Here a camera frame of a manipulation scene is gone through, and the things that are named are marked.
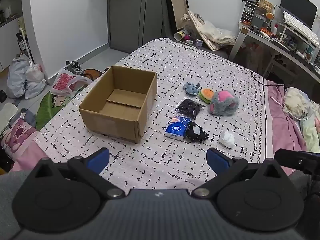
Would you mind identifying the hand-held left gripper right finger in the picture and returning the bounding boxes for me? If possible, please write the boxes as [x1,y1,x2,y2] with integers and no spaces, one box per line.
[192,147,290,199]

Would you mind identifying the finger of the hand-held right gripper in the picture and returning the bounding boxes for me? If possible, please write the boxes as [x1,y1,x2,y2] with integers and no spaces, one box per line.
[274,149,300,169]

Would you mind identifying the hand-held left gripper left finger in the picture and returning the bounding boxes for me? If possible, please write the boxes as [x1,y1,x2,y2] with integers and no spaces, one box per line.
[32,147,125,200]

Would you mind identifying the brown cardboard box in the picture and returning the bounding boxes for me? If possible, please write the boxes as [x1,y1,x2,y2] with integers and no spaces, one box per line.
[79,65,158,144]

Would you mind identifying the blue tissue pack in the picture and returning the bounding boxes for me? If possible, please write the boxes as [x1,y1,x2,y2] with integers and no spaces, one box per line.
[164,116,192,140]

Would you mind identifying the grey pink plush toy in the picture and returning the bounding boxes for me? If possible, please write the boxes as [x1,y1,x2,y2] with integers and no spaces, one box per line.
[208,89,240,117]

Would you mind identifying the black packet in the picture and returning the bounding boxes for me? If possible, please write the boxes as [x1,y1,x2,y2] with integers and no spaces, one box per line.
[175,99,205,120]

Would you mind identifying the blue whale plush toy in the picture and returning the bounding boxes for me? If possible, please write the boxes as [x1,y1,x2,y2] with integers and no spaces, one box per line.
[183,82,201,97]

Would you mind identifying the white soft toy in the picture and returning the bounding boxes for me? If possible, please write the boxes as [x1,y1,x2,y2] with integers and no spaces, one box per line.
[219,131,235,149]

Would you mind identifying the black plush toy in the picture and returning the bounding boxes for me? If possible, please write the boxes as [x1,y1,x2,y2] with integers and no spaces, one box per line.
[186,121,209,143]

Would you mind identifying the pastel bedding pile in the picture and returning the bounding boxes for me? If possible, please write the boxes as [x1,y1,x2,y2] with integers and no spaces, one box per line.
[284,87,320,153]

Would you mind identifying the hamburger plush toy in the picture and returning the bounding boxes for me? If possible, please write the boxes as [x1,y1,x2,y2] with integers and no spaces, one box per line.
[199,88,215,105]

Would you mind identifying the green leaf rug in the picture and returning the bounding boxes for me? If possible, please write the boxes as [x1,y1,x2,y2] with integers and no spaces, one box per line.
[36,92,73,130]

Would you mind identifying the blue grey cloth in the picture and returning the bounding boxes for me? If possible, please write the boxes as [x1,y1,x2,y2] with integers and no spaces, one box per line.
[17,109,37,128]

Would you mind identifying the pink printed plastic bag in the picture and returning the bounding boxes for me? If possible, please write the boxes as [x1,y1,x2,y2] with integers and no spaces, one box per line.
[50,72,93,97]

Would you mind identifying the pink cartoon cushion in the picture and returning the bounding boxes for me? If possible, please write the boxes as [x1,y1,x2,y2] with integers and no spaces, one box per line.
[0,119,38,160]

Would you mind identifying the brown floor rug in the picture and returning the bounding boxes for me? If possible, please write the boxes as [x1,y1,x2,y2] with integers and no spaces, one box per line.
[84,69,103,81]

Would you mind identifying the white plastic bag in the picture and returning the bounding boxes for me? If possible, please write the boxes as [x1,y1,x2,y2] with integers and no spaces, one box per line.
[25,61,45,83]
[24,79,47,100]

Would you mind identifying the pair of grey sneakers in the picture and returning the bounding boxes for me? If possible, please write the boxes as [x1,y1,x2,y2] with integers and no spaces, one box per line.
[65,60,85,75]

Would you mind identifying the black white patterned bedspread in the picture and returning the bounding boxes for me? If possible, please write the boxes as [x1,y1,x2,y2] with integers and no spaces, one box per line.
[37,38,275,195]

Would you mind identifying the white quilted pad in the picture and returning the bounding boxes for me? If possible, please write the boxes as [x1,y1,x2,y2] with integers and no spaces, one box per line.
[0,102,18,131]

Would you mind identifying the large grey plastic bag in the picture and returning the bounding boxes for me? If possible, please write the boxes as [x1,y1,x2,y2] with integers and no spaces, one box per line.
[7,54,32,98]

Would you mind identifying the white desk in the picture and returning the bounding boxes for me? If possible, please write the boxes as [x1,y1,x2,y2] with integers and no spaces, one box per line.
[229,21,320,80]

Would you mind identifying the beige canvas tote bag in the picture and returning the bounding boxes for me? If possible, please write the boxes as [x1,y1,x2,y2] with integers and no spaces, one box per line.
[187,10,237,52]

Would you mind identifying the white keyboard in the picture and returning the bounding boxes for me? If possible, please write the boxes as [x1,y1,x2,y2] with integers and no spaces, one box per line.
[282,11,320,48]

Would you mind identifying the paper cup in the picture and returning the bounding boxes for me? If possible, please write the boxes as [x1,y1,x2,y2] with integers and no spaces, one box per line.
[174,29,189,40]

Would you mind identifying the dark spray bottle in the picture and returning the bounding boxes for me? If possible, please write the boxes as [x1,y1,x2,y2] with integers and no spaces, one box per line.
[16,32,27,53]

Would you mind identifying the clear water bottle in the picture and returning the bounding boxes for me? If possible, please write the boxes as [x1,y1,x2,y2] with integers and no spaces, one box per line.
[180,14,194,28]

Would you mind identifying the grey wardrobe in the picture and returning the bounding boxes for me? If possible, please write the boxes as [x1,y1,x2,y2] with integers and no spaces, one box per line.
[107,0,173,54]

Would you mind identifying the white cabinet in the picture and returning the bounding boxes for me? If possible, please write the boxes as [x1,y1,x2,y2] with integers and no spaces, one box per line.
[0,17,24,73]

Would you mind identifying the small drawer organizer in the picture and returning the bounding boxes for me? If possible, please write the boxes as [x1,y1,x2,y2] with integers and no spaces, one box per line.
[241,1,257,23]

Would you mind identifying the black computer monitor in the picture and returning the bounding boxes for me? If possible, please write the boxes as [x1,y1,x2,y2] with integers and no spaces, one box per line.
[280,0,318,29]

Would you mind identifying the white cable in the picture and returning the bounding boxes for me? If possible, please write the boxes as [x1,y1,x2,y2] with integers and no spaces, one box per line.
[270,96,302,120]

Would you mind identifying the black cable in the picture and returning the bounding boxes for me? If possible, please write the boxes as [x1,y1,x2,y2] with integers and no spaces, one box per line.
[251,71,285,88]

